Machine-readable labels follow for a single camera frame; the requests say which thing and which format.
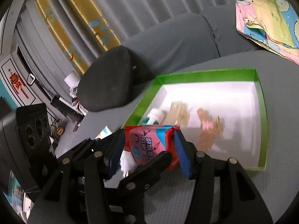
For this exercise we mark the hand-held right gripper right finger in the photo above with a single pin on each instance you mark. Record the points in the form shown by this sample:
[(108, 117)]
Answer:
[(183, 156)]

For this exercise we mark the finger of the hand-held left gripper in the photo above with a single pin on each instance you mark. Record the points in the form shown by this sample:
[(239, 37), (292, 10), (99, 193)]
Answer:
[(87, 142), (144, 175)]

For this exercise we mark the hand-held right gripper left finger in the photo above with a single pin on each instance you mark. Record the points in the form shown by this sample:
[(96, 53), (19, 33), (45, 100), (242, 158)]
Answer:
[(115, 156)]

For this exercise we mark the orange bottle pink label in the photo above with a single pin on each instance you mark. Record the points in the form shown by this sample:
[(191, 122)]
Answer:
[(149, 142)]

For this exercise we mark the beige wooden block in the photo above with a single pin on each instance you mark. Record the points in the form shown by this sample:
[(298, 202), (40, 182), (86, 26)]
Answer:
[(178, 114)]

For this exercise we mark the white bottle green label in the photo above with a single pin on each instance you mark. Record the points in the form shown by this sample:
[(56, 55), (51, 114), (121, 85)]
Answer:
[(155, 115)]

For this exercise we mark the green cardboard box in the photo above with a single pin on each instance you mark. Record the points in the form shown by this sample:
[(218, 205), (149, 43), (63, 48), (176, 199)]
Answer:
[(233, 102)]

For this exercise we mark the white bottle blue label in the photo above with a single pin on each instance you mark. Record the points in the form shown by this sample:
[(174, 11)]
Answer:
[(105, 131)]

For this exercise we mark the black stand with white stick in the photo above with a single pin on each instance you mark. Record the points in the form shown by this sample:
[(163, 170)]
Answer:
[(65, 109)]

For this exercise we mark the white door panel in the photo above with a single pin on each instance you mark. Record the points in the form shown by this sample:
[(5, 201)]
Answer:
[(35, 93)]

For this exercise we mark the red knot ornament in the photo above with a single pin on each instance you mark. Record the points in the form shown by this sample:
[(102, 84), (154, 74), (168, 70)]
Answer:
[(15, 79)]

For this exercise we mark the black cushion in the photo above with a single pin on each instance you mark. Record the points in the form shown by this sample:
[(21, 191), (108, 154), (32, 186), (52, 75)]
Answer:
[(105, 79)]

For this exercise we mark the white paper sheet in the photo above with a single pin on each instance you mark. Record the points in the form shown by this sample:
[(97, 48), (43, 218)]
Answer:
[(71, 78)]

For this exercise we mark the grey sofa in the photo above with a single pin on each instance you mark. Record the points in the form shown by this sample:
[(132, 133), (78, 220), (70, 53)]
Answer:
[(186, 35)]

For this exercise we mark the gold patterned curtain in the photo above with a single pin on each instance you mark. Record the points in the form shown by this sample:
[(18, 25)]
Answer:
[(81, 16)]

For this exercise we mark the grey curtain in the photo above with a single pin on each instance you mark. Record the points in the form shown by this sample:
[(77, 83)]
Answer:
[(163, 0)]

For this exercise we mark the colourful printed cloth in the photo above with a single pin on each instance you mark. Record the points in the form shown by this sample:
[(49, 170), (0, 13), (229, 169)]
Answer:
[(268, 23)]

